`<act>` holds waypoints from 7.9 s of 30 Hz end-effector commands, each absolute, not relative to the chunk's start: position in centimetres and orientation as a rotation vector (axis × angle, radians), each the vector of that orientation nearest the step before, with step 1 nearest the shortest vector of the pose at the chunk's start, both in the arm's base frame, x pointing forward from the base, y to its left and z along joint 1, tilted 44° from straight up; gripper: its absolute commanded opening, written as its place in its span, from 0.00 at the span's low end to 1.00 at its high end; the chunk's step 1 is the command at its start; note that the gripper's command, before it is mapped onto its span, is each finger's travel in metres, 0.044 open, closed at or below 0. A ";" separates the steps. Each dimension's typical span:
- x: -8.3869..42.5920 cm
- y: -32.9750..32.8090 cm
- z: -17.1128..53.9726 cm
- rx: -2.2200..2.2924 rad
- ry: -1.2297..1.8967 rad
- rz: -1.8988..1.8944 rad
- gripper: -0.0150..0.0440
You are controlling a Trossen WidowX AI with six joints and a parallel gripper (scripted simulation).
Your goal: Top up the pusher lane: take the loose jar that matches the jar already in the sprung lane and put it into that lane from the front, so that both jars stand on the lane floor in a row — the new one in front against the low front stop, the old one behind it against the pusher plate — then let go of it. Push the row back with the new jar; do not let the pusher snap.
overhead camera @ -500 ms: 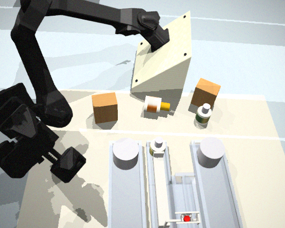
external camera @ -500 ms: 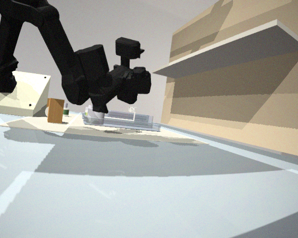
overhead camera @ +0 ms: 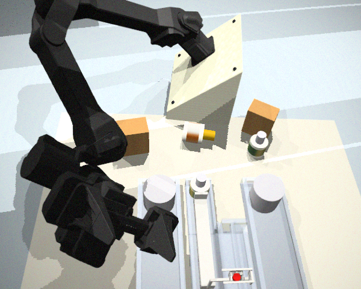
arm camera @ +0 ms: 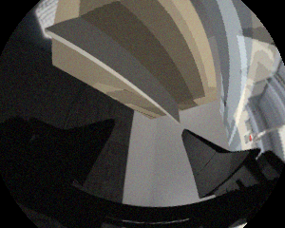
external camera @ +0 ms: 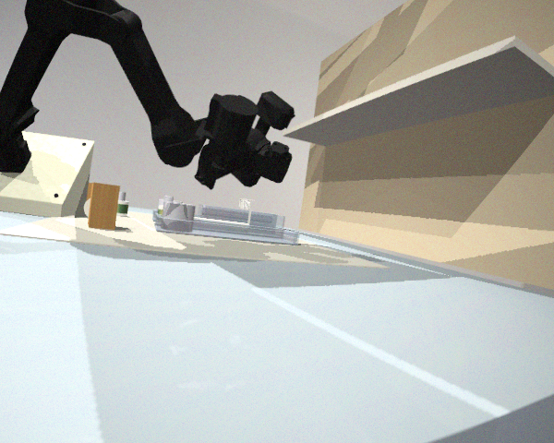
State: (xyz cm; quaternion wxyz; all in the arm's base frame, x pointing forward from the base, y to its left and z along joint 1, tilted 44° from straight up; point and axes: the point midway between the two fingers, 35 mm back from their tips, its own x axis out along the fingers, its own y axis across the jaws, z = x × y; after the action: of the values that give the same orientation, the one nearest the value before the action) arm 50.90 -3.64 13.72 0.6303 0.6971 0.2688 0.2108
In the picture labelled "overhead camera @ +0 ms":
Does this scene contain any tan cube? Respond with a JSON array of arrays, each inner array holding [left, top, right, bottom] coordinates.
[[241, 98, 280, 138], [116, 117, 149, 157]]

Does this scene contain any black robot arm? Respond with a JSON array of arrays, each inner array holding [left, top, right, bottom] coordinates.
[[20, 0, 215, 268]]

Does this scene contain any grey cylinder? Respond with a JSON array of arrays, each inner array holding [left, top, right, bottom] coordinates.
[[249, 173, 285, 213], [143, 174, 176, 212]]

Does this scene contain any white jar with green label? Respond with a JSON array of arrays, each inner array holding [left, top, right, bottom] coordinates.
[[189, 173, 210, 200], [247, 131, 268, 158]]

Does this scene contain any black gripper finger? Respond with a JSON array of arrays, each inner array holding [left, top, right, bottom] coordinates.
[[140, 213, 176, 263], [55, 182, 116, 246]]

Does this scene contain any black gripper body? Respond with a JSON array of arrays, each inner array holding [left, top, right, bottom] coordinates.
[[42, 171, 179, 248]]

